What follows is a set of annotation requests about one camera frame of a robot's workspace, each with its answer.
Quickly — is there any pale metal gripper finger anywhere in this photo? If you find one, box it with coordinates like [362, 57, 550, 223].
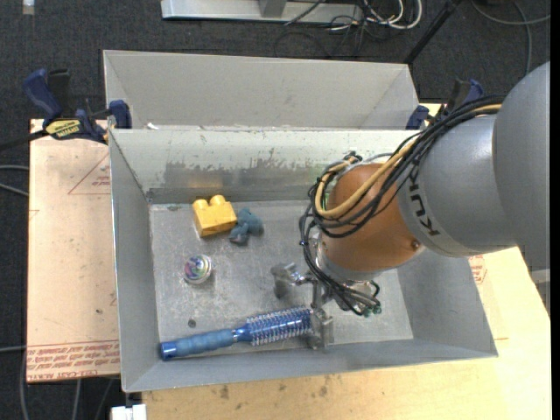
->
[270, 262, 304, 300]
[308, 307, 335, 351]

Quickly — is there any grey metal bin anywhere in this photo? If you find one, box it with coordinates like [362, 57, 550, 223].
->
[102, 49, 499, 394]

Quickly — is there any blue hairbrush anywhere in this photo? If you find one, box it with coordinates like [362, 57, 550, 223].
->
[157, 305, 314, 361]

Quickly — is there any blue-grey toy animal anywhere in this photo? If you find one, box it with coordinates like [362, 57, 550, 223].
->
[228, 206, 265, 247]

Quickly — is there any multicoloured spinning top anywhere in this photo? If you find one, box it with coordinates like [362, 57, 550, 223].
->
[182, 254, 214, 285]

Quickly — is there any yellow toy brick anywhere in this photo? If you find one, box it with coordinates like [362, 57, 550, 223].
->
[191, 193, 239, 239]

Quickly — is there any brown cardboard board red print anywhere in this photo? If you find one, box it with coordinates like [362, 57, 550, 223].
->
[25, 118, 122, 384]

